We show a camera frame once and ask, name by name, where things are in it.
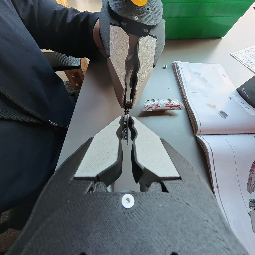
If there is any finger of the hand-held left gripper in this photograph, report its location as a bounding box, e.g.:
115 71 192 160
107 24 131 109
129 35 158 109

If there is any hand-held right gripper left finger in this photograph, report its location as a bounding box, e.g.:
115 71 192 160
74 116 124 186

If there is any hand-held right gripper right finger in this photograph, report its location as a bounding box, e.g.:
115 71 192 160
129 116 181 184

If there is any grey lego beam assembly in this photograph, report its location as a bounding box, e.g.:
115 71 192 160
122 114 131 145

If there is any dark grey lego connector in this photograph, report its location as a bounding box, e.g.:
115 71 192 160
124 99 133 115

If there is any person's left forearm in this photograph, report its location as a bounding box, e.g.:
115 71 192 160
36 0 101 60

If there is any lego instruction booklet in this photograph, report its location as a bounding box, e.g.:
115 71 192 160
172 60 255 234

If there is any lego sticker sheet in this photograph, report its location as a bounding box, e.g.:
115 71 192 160
230 45 255 72

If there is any black lego box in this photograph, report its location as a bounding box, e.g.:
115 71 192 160
236 75 255 109

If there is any person's left hand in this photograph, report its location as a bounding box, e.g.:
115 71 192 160
93 18 109 59

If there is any black mesh office chair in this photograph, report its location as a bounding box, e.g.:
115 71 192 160
42 51 82 72

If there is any green plastic bin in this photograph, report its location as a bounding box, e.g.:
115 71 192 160
161 0 255 40

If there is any person's dark clothed body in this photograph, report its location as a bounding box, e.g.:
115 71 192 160
0 0 77 221

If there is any wooden frame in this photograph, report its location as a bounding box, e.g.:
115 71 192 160
66 57 89 88

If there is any black strap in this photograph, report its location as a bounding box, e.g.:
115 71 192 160
0 86 67 128

